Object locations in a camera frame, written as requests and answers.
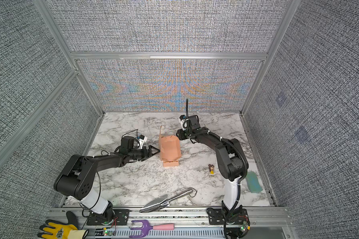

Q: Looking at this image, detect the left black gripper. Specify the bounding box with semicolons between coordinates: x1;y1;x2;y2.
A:
128;145;160;161

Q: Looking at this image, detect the pink paper box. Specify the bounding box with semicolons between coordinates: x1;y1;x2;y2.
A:
159;126;181;167

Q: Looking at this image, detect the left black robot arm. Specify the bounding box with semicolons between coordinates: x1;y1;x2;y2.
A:
53;136;160;225

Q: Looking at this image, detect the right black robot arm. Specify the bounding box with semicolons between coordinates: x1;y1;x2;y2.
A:
176;115;249;224

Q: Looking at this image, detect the small brown yellow figurine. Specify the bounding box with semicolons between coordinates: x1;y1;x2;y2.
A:
208;164;215;175

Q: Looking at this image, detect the metal garden trowel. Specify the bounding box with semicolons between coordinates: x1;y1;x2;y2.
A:
139;187;197;213

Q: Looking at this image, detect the purple pink hand rake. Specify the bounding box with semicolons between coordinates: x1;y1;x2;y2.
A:
129;220;175;239

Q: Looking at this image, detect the teal sponge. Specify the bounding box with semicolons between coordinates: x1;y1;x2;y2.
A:
245;171;263;193

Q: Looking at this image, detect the yellow black work glove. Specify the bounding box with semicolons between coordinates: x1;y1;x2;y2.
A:
37;212;89;239

